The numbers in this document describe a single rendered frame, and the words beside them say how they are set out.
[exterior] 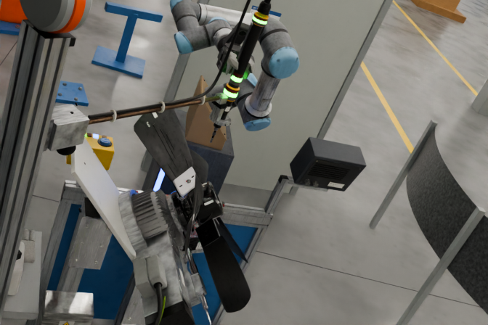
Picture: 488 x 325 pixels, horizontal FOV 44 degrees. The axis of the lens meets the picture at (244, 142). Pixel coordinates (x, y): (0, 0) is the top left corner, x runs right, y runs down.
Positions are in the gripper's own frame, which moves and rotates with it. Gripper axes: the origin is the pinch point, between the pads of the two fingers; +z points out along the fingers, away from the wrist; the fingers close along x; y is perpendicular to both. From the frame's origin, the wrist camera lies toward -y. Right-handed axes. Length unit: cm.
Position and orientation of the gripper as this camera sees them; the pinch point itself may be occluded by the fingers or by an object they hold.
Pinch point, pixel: (244, 66)
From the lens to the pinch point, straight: 181.3
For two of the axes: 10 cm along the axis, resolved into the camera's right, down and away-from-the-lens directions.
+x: -9.0, -1.7, -3.9
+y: -3.6, 8.1, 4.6
